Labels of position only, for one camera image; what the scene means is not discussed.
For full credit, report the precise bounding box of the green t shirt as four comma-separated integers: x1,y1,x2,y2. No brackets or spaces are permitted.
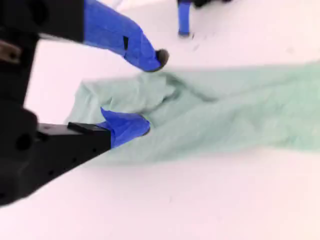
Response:
63,63,320,167

